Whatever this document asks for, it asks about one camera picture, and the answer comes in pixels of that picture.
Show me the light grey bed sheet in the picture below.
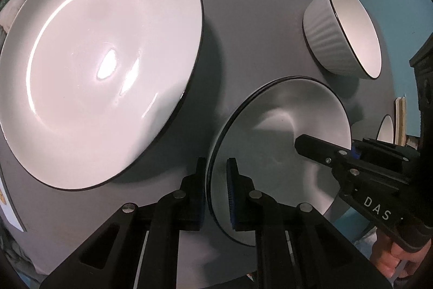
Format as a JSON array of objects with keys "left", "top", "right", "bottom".
[{"left": 0, "top": 0, "right": 38, "bottom": 35}]

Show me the person's right hand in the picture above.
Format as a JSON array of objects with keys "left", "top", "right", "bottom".
[{"left": 370, "top": 230, "right": 433, "bottom": 279}]

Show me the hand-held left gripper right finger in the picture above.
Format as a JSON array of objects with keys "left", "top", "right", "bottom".
[{"left": 226, "top": 157, "right": 395, "bottom": 289}]

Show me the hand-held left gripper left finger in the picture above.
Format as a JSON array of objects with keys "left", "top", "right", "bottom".
[{"left": 39, "top": 157, "right": 207, "bottom": 289}]

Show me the white smartphone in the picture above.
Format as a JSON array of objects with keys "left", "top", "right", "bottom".
[{"left": 0, "top": 174, "right": 26, "bottom": 232}]

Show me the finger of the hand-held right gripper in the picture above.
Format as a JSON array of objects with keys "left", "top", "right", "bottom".
[
  {"left": 351, "top": 138, "right": 421, "bottom": 175},
  {"left": 294, "top": 134, "right": 353, "bottom": 171}
]

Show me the wooden board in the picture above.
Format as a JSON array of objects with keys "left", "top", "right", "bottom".
[{"left": 393, "top": 96, "right": 408, "bottom": 145}]

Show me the white ribbed bowl black rim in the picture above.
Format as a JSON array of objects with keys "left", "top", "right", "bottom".
[
  {"left": 376, "top": 114, "right": 395, "bottom": 144},
  {"left": 302, "top": 0, "right": 382, "bottom": 80}
]

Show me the white plate with black rim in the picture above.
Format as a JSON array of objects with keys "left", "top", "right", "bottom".
[
  {"left": 206, "top": 76, "right": 352, "bottom": 246},
  {"left": 0, "top": 0, "right": 204, "bottom": 191}
]

